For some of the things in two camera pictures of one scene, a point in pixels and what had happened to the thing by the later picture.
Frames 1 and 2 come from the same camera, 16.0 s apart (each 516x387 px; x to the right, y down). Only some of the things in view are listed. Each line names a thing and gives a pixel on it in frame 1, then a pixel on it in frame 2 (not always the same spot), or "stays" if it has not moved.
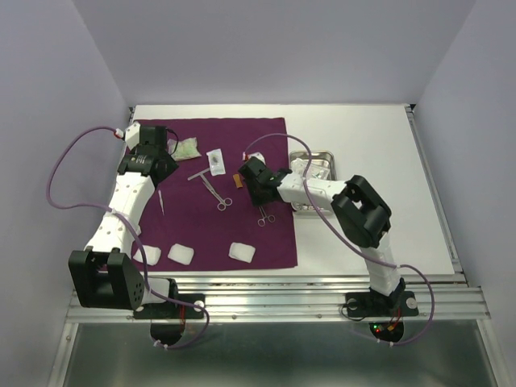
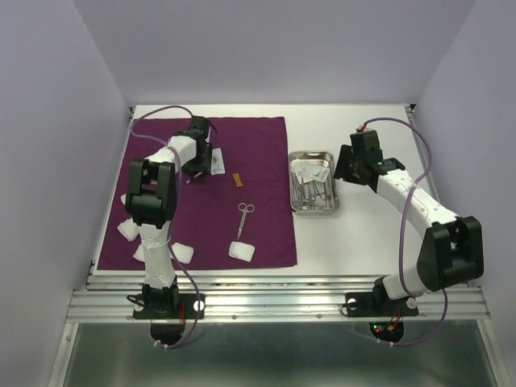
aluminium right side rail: (433, 183) stays
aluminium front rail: (443, 298) stays
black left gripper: (172, 165) -> (204, 167)
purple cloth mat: (200, 216) stays
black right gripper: (256, 199) -> (342, 171)
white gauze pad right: (242, 251) stays
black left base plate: (170, 333) stays
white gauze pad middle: (181, 254) stays
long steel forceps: (221, 206) -> (243, 207)
